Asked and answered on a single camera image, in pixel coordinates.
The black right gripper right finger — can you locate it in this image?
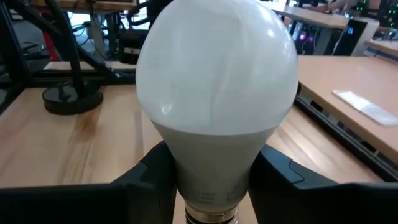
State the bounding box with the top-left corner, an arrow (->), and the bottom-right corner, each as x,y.
248,144 -> 398,224

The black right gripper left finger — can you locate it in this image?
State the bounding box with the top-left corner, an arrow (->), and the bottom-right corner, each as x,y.
0,140 -> 178,224

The black gooseneck desk lamp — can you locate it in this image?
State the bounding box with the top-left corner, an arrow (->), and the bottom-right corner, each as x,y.
42,0 -> 104,116

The light wooden desk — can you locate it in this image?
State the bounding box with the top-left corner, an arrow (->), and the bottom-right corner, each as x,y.
363,39 -> 398,58
297,55 -> 398,166
273,4 -> 349,30

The black and white computer tower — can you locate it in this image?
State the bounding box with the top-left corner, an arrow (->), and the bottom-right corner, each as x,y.
332,17 -> 380,57

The person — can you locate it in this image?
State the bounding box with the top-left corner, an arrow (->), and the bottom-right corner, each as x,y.
310,0 -> 358,13

